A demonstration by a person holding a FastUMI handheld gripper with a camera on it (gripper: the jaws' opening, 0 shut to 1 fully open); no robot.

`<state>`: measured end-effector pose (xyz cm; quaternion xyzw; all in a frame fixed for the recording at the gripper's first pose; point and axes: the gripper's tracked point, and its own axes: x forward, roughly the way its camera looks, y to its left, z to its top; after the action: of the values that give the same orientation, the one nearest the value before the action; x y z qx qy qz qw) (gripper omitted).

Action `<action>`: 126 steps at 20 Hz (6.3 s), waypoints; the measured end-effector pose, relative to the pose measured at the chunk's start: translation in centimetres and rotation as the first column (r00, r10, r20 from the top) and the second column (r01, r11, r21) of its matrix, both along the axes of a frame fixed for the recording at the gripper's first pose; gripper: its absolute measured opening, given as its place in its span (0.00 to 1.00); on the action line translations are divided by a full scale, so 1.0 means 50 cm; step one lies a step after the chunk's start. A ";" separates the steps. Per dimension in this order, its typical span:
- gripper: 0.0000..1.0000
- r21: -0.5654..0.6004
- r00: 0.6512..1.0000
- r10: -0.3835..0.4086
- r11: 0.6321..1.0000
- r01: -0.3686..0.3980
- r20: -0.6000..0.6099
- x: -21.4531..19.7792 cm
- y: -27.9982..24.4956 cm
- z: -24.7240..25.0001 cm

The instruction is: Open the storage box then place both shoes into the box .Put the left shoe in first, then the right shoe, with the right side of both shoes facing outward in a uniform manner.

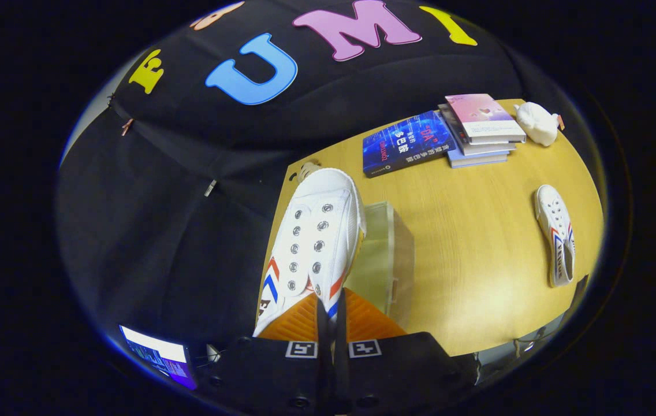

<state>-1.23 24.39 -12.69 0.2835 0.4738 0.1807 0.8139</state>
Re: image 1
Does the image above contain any computer monitor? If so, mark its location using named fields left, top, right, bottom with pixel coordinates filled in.
left=118, top=325, right=197, bottom=390

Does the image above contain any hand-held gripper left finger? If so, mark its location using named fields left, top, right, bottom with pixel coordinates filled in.
left=204, top=292, right=333, bottom=416

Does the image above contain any tan plush dog toy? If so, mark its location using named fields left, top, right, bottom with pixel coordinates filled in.
left=288, top=161, right=322, bottom=184

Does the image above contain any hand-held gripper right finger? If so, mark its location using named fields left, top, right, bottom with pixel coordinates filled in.
left=333, top=288, right=480, bottom=416

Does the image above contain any black backdrop cloth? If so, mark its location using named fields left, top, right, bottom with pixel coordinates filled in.
left=57, top=0, right=536, bottom=359

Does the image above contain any pale blue book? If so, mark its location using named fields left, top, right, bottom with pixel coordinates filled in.
left=446, top=150, right=509, bottom=169

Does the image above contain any white plush toy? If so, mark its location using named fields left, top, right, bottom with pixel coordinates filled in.
left=515, top=102, right=565, bottom=147

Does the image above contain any white canvas shoe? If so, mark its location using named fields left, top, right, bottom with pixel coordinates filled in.
left=253, top=168, right=367, bottom=337
left=535, top=184, right=576, bottom=288

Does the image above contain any grey book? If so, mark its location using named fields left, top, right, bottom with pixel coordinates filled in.
left=438, top=103, right=517, bottom=157

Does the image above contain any beige fabric storage box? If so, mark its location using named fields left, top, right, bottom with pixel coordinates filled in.
left=342, top=201, right=415, bottom=331

